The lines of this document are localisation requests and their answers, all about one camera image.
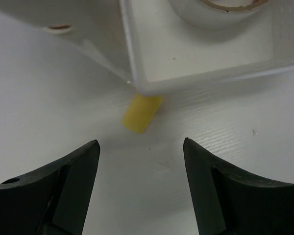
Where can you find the white perforated organizer basket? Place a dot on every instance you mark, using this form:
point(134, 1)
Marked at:
point(149, 46)

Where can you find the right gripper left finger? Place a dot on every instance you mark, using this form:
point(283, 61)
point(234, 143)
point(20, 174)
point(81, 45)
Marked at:
point(53, 199)

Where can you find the yellow highlighter cap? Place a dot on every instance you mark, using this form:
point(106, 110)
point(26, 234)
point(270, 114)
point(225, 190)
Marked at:
point(140, 112)

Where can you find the clear tape roll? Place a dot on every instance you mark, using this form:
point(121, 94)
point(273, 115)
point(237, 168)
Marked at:
point(209, 15)

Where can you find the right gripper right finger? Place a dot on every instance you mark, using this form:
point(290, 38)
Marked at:
point(228, 200)

